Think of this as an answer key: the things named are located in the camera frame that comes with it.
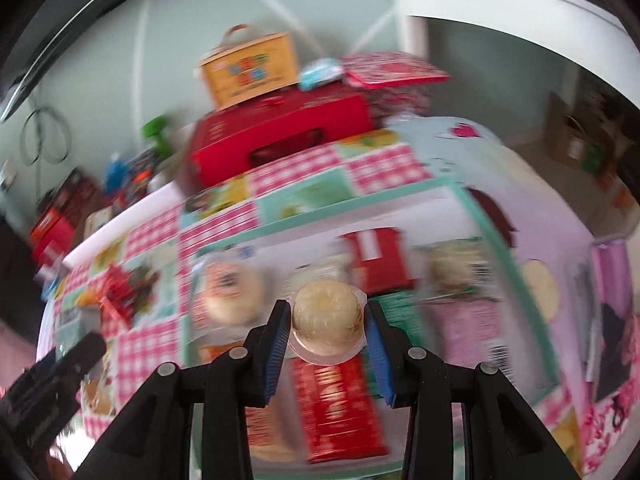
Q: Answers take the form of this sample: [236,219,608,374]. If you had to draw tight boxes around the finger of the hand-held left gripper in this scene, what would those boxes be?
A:
[35,332,108,391]

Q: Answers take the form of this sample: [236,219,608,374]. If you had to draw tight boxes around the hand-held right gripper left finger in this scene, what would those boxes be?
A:
[75,300,293,480]

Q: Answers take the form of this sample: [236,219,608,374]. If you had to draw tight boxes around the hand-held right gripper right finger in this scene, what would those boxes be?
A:
[364,300,583,480]

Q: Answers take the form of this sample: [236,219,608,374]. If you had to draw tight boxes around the green snack packet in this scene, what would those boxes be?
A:
[372,290,426,361]

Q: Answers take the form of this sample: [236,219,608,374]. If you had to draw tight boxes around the round pastry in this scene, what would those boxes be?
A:
[287,280,368,366]

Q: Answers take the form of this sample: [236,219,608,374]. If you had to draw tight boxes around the clear packet with round bun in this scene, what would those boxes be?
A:
[192,247,271,331]

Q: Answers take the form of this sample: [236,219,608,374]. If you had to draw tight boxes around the gold orange snack packet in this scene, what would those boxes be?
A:
[195,335,296,461]

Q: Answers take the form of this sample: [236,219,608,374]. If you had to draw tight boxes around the pink checkered snack packet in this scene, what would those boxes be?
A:
[435,295,516,386]

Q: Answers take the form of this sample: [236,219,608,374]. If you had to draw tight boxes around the clear barcode pastry packet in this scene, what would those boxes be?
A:
[422,240,501,301]

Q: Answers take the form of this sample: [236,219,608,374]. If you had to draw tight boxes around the round brown cake packet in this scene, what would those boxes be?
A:
[80,375,121,418]

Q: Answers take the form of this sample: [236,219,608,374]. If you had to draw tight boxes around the red fruit print snack packet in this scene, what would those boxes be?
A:
[97,262,163,321]

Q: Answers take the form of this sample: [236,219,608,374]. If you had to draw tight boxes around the clear white pastry packet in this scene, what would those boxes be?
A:
[285,255,351,291]

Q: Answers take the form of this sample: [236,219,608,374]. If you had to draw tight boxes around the white printed mat teal border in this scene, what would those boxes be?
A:
[182,182,591,476]

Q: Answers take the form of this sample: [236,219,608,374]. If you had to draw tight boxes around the red cardboard boxes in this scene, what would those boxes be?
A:
[27,170,101,261]

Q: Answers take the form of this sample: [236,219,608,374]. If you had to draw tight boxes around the blue bottle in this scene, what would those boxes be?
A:
[104,152,128,196]

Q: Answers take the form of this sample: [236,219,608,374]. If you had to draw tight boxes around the dark colourful snack bag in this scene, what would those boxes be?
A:
[127,152,161,191]

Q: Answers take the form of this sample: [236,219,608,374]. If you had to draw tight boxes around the red gift box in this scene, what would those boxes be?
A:
[190,92,373,186]

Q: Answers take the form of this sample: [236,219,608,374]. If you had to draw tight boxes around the green dumbbell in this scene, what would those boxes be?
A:
[141,116,176,158]

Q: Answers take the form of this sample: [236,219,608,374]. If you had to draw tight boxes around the purple packet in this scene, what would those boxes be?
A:
[590,240,636,403]

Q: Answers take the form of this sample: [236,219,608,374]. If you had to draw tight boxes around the light blue packet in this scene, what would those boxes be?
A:
[299,57,346,92]

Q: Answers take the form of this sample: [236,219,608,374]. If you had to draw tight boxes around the red patterned flat box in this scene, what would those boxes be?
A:
[342,50,451,116]

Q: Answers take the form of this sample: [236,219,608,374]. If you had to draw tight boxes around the brown cardboard boxes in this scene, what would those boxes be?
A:
[542,90,640,186]

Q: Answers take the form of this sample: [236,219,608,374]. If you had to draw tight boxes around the white desk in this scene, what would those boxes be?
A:
[387,0,640,111]

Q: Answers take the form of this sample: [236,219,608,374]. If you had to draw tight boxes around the black cable loop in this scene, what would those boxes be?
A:
[20,106,70,165]

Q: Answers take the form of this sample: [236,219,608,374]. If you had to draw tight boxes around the yellow carry box with handle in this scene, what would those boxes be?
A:
[197,25,301,111]

